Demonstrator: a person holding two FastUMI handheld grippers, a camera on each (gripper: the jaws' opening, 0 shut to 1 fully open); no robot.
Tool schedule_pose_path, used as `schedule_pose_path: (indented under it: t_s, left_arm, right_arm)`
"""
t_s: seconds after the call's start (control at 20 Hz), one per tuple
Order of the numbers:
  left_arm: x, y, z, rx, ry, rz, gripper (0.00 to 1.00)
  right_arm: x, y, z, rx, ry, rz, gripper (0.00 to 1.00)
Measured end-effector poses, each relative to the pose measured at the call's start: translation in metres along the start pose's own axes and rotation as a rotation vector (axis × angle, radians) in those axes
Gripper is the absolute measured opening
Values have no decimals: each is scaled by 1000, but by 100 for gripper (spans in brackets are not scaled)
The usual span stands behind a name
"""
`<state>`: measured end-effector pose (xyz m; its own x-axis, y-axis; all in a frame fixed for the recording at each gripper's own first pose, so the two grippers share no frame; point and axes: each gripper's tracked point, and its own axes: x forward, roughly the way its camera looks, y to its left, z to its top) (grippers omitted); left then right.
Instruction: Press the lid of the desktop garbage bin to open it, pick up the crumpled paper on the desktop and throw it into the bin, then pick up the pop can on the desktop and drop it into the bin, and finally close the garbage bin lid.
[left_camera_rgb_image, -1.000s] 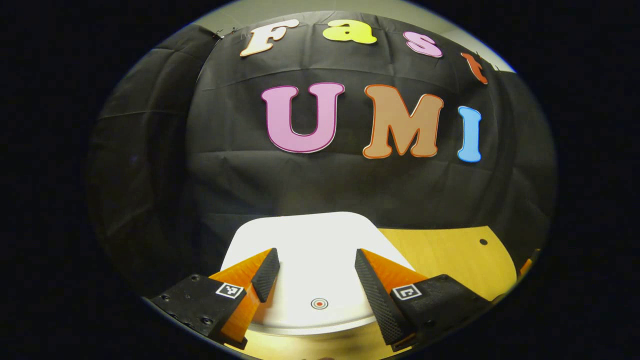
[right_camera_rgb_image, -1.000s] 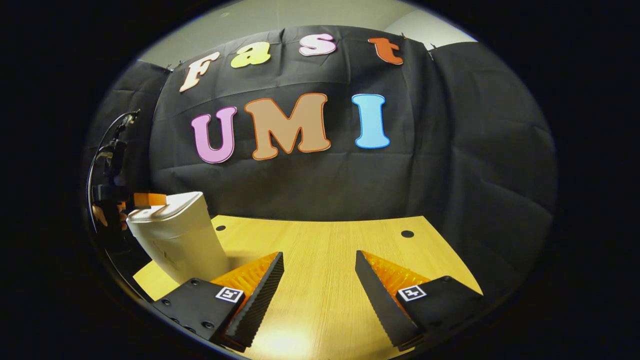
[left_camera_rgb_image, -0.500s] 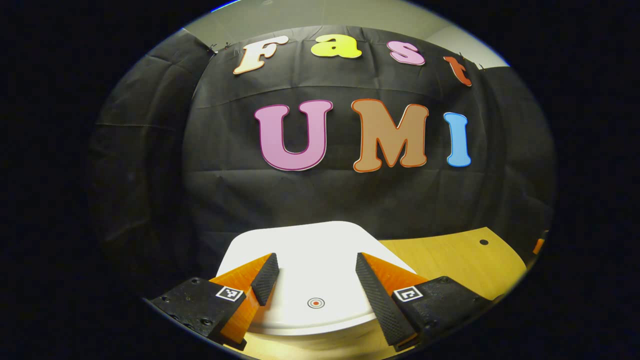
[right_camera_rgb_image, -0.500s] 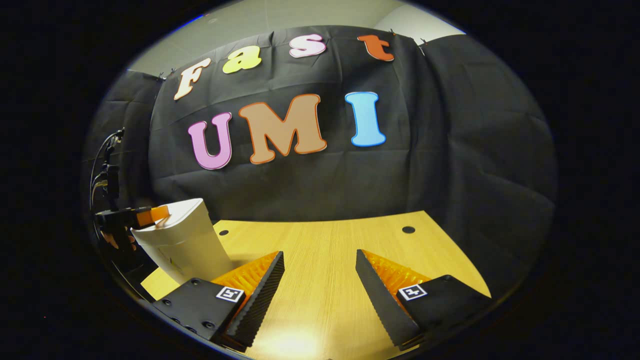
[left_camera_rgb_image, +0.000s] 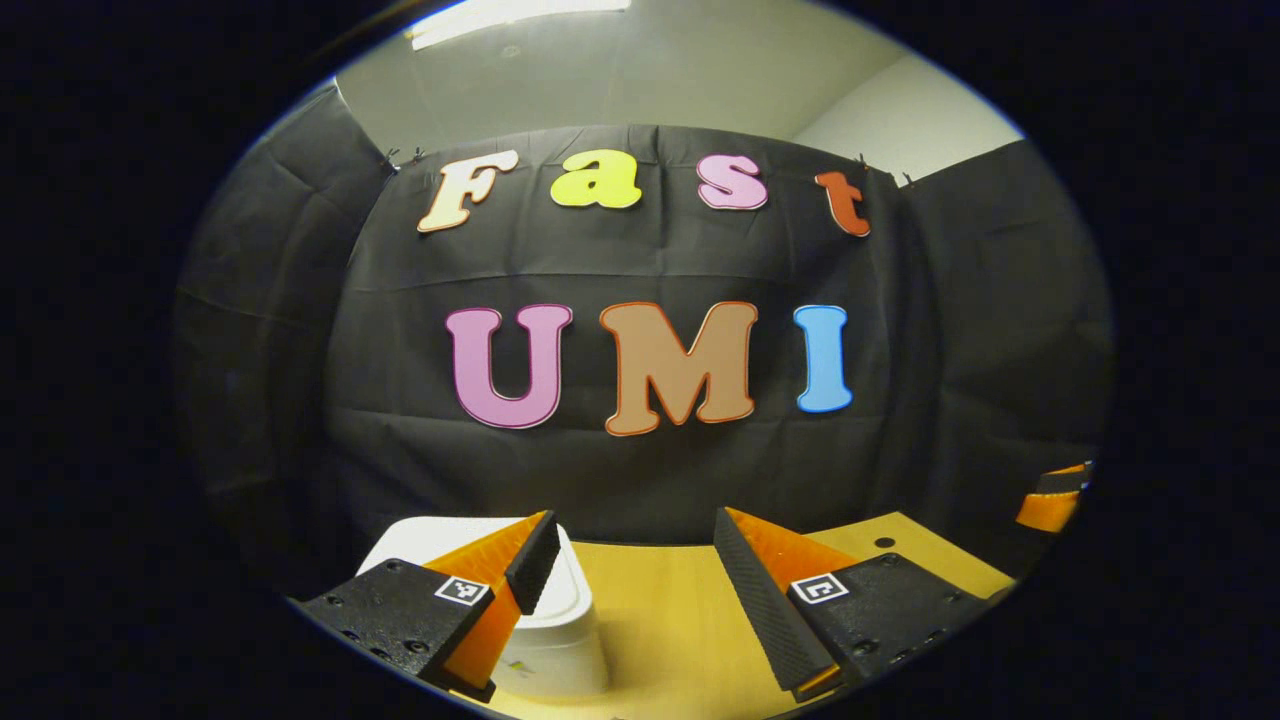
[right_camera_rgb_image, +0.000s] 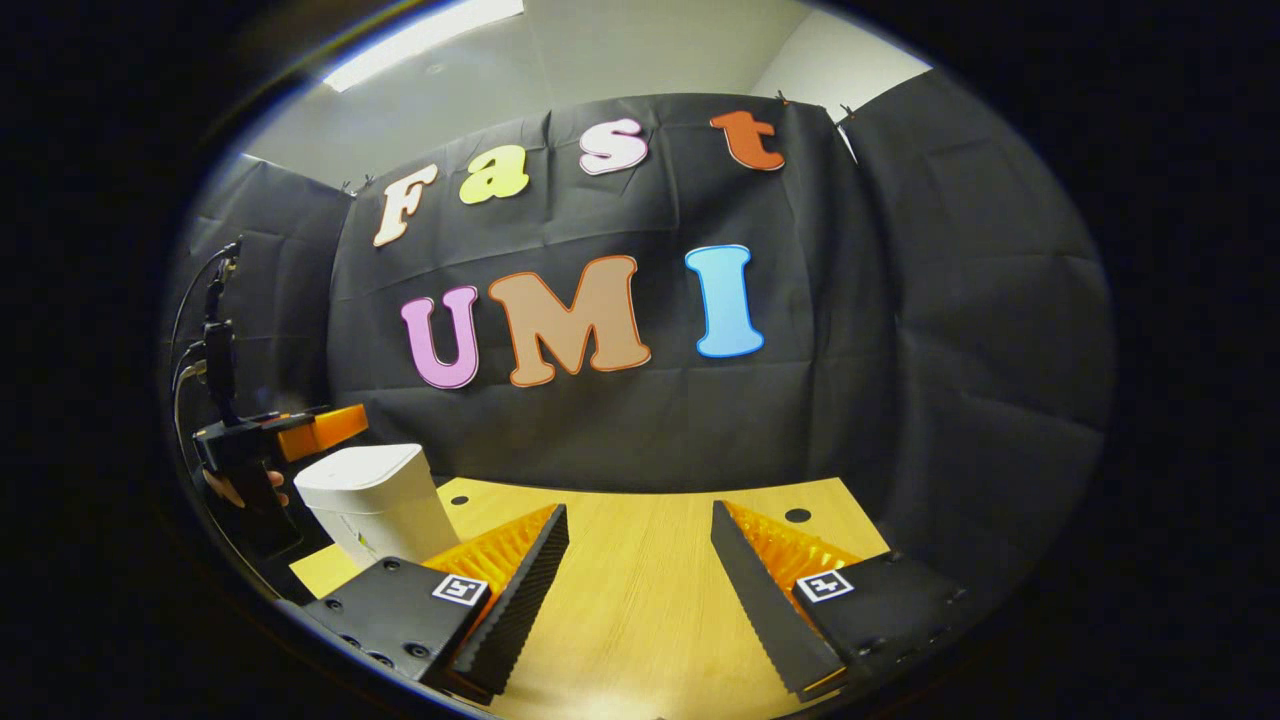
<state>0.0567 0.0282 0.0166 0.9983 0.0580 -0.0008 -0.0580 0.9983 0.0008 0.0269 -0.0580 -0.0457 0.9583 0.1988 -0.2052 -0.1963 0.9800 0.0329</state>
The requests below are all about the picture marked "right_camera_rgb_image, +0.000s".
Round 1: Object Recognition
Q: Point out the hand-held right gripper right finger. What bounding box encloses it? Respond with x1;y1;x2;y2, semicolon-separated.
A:
709;499;973;703

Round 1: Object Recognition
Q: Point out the wooden desktop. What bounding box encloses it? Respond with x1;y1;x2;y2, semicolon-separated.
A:
288;476;893;720

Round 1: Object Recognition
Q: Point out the black backdrop cloth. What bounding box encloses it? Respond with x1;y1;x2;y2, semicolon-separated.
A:
165;68;1116;621

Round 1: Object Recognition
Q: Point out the black camera cable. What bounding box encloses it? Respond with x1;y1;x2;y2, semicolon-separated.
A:
168;243;241;401

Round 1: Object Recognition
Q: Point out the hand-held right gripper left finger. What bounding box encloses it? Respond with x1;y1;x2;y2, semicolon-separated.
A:
298;502;570;701

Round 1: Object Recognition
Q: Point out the white desktop garbage bin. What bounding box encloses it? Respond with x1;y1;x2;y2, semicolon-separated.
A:
292;443;462;571

